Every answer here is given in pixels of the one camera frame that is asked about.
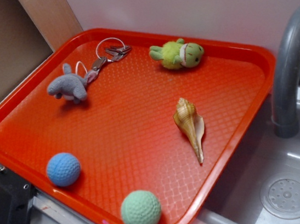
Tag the green dimpled ball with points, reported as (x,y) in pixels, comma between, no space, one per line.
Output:
(141,207)

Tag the blue dimpled ball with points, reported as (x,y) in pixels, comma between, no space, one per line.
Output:
(63,169)

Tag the red plastic tray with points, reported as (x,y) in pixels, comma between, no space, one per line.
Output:
(124,134)

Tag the tan spiral seashell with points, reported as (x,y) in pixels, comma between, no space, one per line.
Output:
(191,124)

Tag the green frog plush toy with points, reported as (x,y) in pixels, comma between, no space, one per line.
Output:
(176,55)

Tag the silver key bunch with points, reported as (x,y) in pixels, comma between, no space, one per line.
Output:
(117,53)

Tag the grey plastic sink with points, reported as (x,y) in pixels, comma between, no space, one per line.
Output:
(235,199)

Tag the grey curved faucet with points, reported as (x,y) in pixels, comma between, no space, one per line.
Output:
(286,80)

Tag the sink drain strainer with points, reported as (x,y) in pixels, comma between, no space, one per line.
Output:
(280,196)

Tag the brown cardboard panel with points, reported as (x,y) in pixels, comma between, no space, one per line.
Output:
(30,30)

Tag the grey plush keychain toy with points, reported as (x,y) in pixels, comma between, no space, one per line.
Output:
(70,85)

